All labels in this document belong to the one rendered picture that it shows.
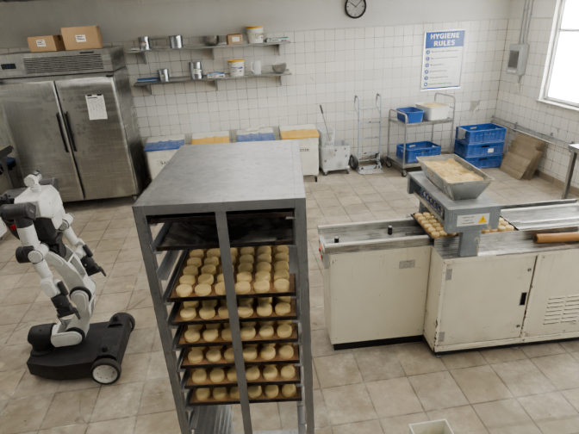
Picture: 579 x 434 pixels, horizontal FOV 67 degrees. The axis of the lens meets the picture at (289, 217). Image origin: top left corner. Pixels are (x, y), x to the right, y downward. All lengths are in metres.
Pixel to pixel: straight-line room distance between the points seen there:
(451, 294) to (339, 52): 4.68
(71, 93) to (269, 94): 2.70
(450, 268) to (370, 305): 0.62
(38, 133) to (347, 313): 4.65
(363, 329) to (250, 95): 4.45
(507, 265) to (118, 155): 4.82
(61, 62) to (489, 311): 5.35
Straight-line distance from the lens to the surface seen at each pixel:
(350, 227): 3.18
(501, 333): 3.49
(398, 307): 3.27
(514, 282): 3.27
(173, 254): 1.49
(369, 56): 7.10
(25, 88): 6.36
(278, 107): 6.90
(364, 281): 3.06
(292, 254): 1.40
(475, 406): 3.20
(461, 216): 2.83
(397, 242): 2.99
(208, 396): 1.71
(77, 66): 6.19
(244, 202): 1.21
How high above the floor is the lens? 2.27
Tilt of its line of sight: 24 degrees down
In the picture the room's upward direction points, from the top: 3 degrees counter-clockwise
